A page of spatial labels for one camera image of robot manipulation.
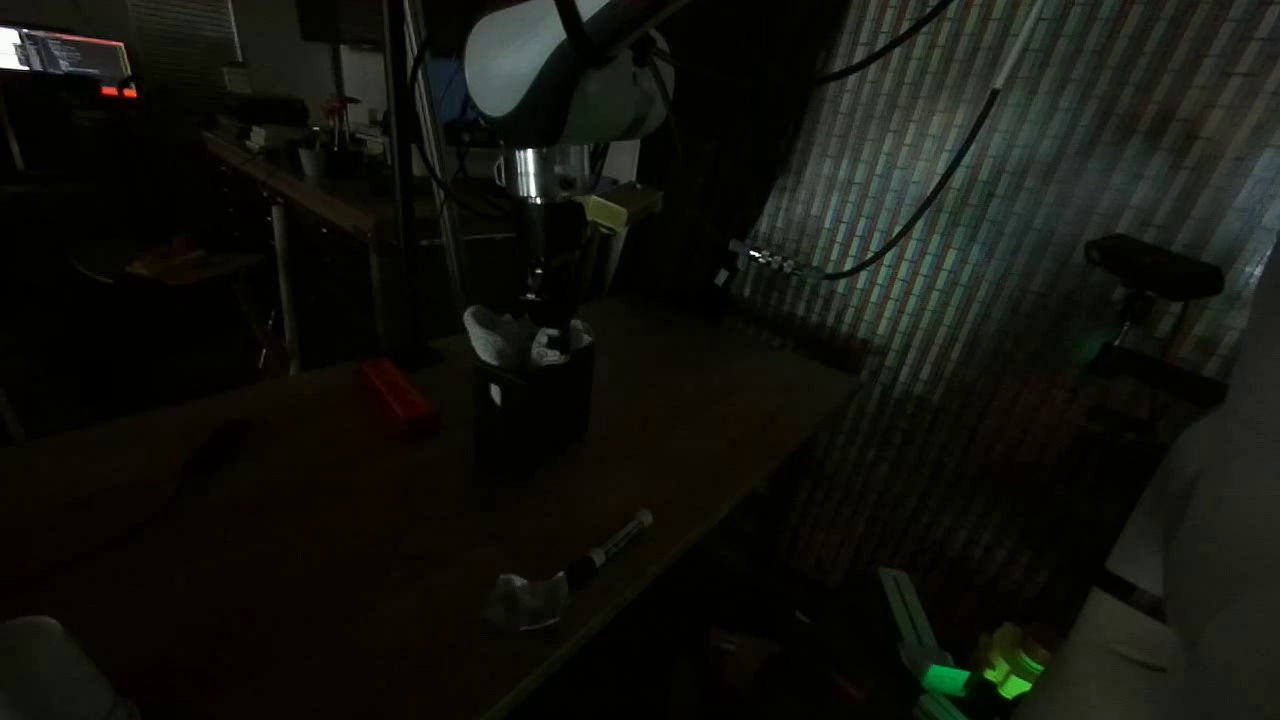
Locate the white towel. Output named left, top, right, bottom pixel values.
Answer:
left=464, top=304, right=591, bottom=369

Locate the monitor screen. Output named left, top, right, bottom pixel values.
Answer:
left=0, top=22, right=140, bottom=101

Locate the green glowing object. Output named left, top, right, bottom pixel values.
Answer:
left=919, top=624, right=1048, bottom=701

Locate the red block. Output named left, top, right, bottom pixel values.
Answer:
left=360, top=358, right=437, bottom=432

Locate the black basket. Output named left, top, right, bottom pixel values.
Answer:
left=476, top=328, right=594, bottom=476

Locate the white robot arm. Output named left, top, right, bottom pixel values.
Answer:
left=464, top=0, right=686, bottom=323

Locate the crumpled clear plastic wrap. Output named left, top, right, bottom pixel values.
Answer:
left=485, top=570, right=566, bottom=632

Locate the black cable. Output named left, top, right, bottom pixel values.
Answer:
left=725, top=0, right=1042, bottom=283

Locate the grey marker pen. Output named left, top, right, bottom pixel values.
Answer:
left=566, top=506, right=654, bottom=586

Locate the black stool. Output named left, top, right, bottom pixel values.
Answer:
left=1084, top=233, right=1225, bottom=347

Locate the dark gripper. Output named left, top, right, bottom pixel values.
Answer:
left=515, top=202, right=562, bottom=328

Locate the black marker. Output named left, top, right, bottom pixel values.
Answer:
left=183, top=420, right=252, bottom=488

